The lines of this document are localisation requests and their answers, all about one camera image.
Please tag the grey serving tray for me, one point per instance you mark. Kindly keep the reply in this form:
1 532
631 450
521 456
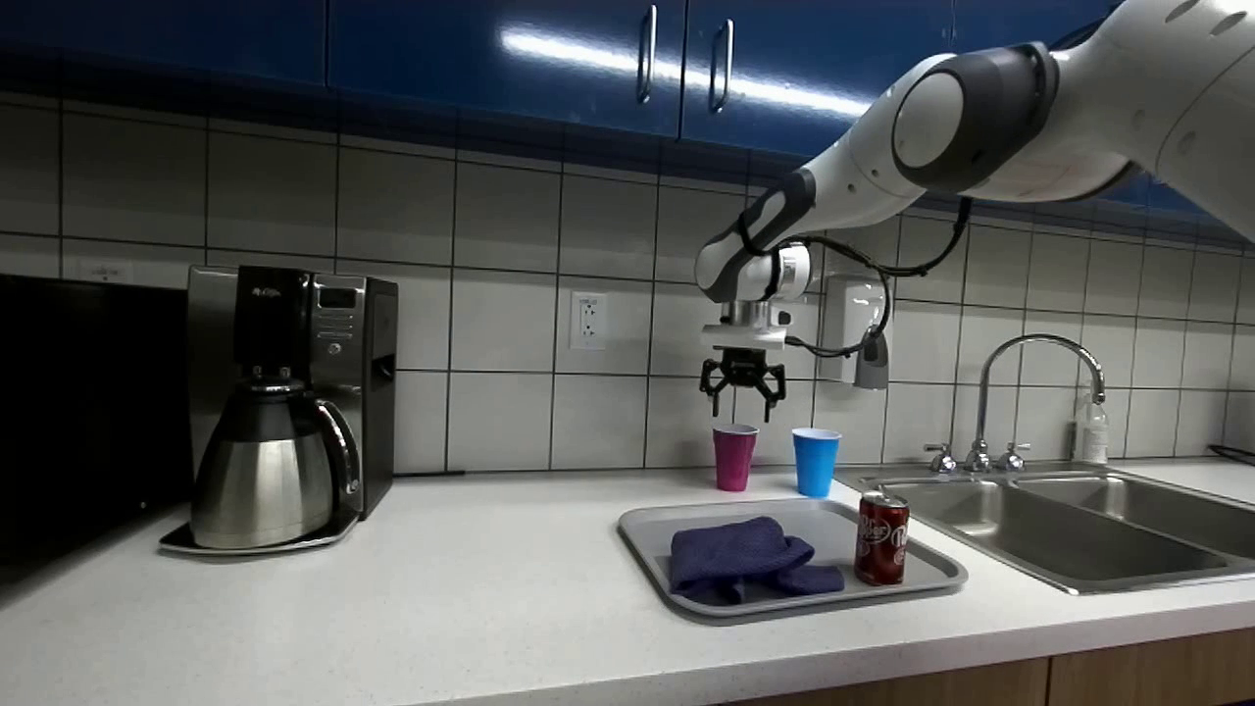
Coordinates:
837 523

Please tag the wooden lower cabinet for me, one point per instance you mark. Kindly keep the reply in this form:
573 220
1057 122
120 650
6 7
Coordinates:
1141 669

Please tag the dark blue cloth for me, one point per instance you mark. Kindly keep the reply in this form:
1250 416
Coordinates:
739 552

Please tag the pink plastic cup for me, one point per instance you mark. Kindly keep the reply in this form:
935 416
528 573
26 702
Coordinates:
737 462

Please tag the white wall outlet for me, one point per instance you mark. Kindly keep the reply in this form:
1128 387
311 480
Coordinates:
592 318

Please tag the stainless steel sink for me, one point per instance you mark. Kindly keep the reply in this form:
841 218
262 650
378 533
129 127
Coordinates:
1086 532

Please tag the black steel coffee maker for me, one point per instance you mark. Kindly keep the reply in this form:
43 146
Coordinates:
348 356

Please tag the blue plastic cup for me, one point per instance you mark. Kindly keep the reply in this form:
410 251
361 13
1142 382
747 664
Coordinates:
818 463

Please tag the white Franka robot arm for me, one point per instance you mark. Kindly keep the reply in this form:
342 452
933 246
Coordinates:
1045 118

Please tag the chrome sink faucet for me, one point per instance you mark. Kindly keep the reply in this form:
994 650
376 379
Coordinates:
1035 340

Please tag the white soap dispenser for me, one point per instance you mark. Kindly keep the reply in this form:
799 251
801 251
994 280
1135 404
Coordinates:
844 318

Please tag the stainless steel carafe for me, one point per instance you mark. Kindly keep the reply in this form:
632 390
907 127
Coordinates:
267 475

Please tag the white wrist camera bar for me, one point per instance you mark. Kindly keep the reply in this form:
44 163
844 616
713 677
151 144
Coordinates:
747 326

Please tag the black microwave oven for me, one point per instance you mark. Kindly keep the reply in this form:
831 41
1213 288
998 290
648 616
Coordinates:
80 416

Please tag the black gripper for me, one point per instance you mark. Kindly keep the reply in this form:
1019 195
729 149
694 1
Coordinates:
743 365

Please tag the glossy blue upper cabinet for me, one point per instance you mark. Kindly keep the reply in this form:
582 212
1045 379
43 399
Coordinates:
393 54

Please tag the red soda can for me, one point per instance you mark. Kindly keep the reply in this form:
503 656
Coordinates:
884 539

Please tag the clear soap bottle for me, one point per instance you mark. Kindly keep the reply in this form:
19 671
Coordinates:
1088 431

